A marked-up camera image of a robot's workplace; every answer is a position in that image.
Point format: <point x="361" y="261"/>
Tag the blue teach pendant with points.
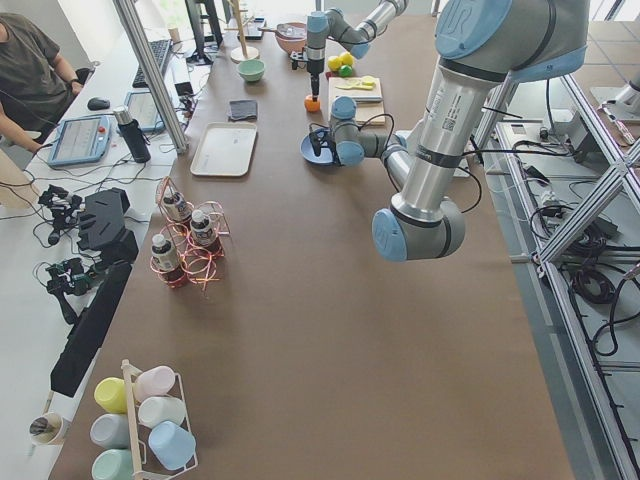
<point x="80" y="140"/>
<point x="142" y="108"/>

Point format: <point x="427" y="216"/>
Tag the blue round plate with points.
<point x="324" y="158"/>

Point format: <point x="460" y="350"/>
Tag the yellow plastic cup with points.
<point x="110" y="395"/>

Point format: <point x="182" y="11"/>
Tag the white cup rack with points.
<point x="145" y="463"/>

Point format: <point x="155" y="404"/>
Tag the grey folded cloth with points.
<point x="245" y="109"/>

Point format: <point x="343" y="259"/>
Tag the wooden cutting board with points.
<point x="366" y="92"/>

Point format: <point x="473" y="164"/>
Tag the white plastic cup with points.
<point x="157" y="409"/>

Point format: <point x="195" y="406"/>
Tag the orange fruit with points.
<point x="312" y="103"/>

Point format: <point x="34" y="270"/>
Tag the pink plastic cup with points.
<point x="157" y="381"/>

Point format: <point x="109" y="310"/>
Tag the blue plastic cup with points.
<point x="173" y="446"/>

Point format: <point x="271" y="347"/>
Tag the cream plastic tray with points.
<point x="225" y="150"/>

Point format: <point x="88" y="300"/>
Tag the black computer mouse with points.
<point x="98" y="103"/>

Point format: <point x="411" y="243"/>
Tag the green plastic cup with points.
<point x="113" y="464"/>

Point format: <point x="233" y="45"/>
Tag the pink bowl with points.
<point x="291" y="36"/>

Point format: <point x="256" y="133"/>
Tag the green lime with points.
<point x="345" y="71"/>

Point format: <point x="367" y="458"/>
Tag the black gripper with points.
<point x="317" y="143"/>
<point x="314" y="66"/>

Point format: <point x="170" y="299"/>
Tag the green bowl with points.
<point x="251" y="70"/>

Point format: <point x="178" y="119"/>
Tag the dark drink bottle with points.
<point x="204" y="234"/>
<point x="177" y="208"/>
<point x="166" y="262"/>

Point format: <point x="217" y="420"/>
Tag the grey plastic cup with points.
<point x="111" y="431"/>

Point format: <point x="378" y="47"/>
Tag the seated person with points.
<point x="37" y="83"/>

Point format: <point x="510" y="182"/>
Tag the paper cup with pens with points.
<point x="47" y="429"/>

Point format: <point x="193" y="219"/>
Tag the wooden cup stand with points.
<point x="244" y="52"/>

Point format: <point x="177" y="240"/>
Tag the yellow lemon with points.
<point x="334" y="63"/>
<point x="346" y="58"/>

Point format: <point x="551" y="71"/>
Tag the copper wire bottle rack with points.
<point x="201" y="267"/>

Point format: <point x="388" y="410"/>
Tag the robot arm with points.
<point x="480" y="44"/>
<point x="331" y="24"/>

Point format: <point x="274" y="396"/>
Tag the black thermos bottle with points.
<point x="133" y="136"/>

